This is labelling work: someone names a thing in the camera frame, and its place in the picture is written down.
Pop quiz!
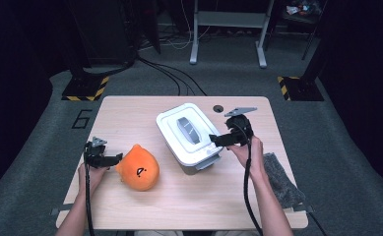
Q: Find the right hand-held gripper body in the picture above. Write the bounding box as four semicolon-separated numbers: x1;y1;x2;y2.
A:
223;107;258;147

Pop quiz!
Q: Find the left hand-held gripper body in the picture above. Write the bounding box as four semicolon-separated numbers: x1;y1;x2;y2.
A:
84;136;109;169

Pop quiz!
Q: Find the grey transparent storage box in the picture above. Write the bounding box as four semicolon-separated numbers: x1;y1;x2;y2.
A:
178;153;222;176

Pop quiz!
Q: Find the white lid with grey handle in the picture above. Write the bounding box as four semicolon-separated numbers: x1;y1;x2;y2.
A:
156;102;224;171

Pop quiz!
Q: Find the grey fuzzy cloth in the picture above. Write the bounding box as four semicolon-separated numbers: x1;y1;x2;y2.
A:
262;151;306;209

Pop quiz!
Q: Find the person's left hand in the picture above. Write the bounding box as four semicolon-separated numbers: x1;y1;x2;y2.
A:
78;162;109;196

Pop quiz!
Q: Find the person's right hand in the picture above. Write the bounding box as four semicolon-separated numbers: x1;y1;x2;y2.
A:
227;136;265;180

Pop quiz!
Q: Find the striped black stand base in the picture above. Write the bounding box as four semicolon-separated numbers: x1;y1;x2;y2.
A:
61;76;110;102
277;76;325;102

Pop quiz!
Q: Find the white metal stand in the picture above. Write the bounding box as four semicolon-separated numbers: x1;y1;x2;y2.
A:
189;0;276;69

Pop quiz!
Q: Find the dark cabinet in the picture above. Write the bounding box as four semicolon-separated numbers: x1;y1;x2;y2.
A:
65;0;138;68

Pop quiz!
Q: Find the pile of colourful small things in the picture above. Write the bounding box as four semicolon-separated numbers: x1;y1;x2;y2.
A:
286;0;323;18

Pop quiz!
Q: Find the left hand-held gripper cable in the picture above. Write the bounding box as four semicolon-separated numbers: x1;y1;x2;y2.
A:
84;142;96;236

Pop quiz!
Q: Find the hand-held gripper cable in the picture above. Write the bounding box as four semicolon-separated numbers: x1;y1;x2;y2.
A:
84;142;96;236
234;122;264;236

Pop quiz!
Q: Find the right hand-held gripper cable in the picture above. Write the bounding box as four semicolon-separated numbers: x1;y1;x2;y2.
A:
234;122;264;236

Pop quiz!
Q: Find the grey table corner bracket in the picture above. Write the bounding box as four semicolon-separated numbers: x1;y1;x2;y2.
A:
293;204;315;214
50;203;75;216

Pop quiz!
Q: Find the black floor cable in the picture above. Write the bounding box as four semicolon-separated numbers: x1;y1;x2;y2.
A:
139;58;208;96
136;56;182;96

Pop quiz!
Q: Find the white cable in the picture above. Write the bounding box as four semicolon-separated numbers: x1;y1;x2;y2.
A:
165;0;212;51

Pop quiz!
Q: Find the black cable at table corner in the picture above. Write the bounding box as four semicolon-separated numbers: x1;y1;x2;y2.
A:
306;210;328;236

